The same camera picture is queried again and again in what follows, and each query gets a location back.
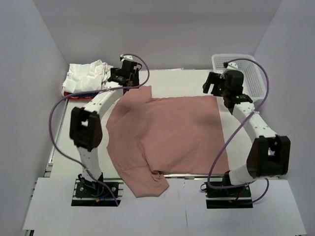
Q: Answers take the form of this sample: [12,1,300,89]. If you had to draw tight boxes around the white plastic mesh basket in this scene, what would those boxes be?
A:
[211,54,266,102]

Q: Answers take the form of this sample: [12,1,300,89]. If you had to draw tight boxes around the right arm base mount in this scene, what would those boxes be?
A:
[200,182,253,209]

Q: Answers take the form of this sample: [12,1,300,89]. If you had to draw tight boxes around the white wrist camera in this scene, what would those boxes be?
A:
[223,62,239,73]
[120,54,133,61]

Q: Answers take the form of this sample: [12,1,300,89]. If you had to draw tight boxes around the pink t-shirt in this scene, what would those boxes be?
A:
[106,87,224,198]

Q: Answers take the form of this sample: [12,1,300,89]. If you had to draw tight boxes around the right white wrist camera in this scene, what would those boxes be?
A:
[223,62,239,73]

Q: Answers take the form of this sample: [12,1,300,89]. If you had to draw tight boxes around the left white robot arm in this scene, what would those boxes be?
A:
[69,56,139,196]

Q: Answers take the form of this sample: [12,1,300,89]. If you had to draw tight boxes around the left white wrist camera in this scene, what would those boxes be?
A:
[120,54,133,61]

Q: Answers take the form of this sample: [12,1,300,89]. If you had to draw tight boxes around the white t-shirt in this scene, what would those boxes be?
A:
[62,59,113,93]

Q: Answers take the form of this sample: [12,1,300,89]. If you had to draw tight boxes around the red blue folded shirt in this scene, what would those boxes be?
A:
[61,88,97,100]

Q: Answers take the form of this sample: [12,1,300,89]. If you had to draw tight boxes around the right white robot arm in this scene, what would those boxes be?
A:
[203,69,291,196]

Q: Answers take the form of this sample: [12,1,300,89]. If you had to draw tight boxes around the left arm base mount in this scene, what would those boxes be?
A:
[71,178,124,207]

